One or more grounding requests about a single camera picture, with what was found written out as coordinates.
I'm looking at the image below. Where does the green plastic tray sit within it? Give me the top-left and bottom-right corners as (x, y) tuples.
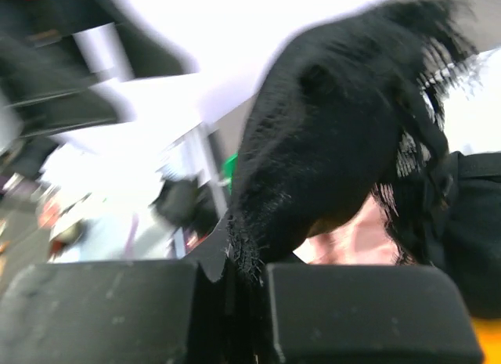
(222, 153), (238, 192)

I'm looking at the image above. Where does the black lace bra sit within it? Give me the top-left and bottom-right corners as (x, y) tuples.
(226, 0), (501, 322)

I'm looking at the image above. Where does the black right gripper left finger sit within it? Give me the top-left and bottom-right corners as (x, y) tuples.
(0, 260), (236, 364)

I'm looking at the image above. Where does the pink satin bra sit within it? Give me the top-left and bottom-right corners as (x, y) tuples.
(294, 197), (398, 265)

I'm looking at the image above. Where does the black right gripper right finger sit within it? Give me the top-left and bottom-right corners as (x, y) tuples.
(264, 264), (484, 364)

